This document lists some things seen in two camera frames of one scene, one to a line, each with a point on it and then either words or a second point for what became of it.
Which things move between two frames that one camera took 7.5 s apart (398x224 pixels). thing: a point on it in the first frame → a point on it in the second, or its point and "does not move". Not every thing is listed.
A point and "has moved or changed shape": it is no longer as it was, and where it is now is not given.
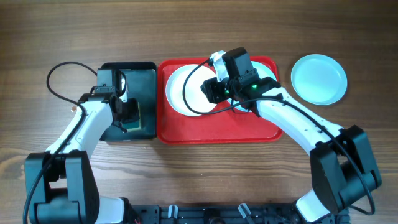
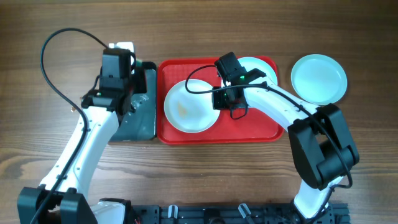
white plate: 197,99 has moved or changed shape
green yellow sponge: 134,125 → 138,63
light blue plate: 318,79 does not move
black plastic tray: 141,79 does not move
